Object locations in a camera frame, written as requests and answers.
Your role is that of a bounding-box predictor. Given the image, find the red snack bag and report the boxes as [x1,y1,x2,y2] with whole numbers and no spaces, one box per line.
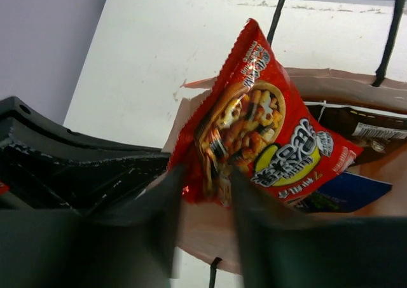
[169,19,362,207]

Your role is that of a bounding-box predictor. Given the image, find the blue sea salt chips bag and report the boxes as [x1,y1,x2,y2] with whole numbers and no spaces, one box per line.
[294,172,392,214]

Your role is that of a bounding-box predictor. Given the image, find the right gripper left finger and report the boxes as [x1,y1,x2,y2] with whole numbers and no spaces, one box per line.
[1,165,185,287]

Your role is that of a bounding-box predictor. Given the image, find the orange paper bag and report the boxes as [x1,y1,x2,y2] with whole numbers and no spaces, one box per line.
[160,0,407,288]

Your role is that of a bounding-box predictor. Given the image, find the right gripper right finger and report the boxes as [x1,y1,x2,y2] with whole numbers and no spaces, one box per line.
[231,168,406,287]

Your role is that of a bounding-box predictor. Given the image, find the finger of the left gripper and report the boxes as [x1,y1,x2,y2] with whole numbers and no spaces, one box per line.
[1,149,169,214]
[1,96,161,153]

